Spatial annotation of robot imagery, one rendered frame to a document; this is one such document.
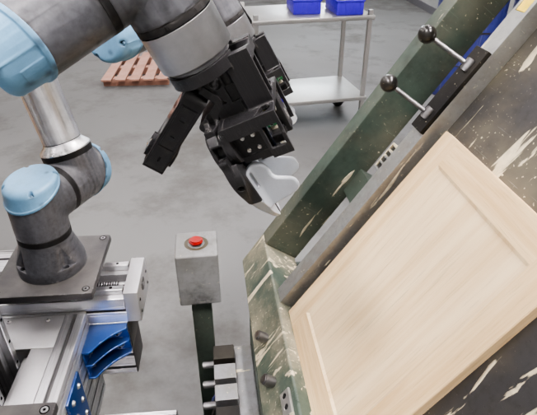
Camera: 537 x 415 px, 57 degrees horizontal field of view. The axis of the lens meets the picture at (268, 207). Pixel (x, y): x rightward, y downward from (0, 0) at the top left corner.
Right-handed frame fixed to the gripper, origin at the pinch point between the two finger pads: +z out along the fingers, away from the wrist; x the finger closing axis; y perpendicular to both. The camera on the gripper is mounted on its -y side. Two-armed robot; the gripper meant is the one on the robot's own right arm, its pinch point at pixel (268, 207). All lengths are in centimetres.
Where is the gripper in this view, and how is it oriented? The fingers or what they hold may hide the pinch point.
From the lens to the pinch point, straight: 60.2
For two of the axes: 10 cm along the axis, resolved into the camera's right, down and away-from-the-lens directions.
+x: 0.3, -6.6, 7.5
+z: 4.3, 6.9, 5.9
